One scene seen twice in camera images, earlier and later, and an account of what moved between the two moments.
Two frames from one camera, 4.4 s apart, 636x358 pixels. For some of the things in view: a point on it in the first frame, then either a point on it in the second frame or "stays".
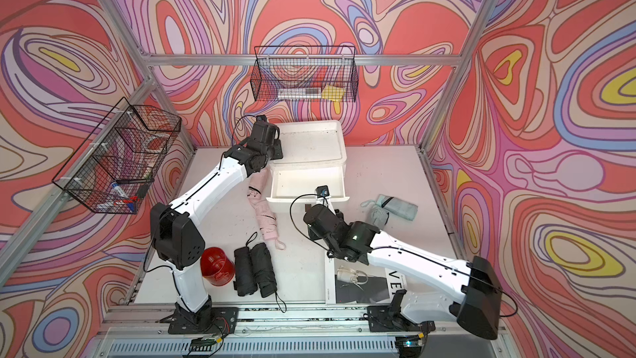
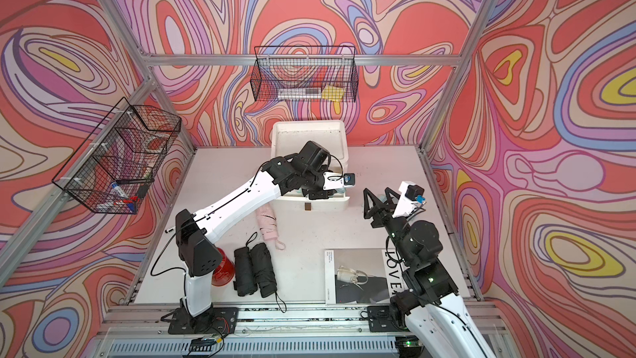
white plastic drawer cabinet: x=314 y=155 stays
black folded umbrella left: x=245 y=283 stays
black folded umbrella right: x=265 y=272 stays
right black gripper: x=312 y=234 → x=387 y=211
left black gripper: x=278 y=152 → x=322 y=193
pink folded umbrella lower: x=267 y=221 stays
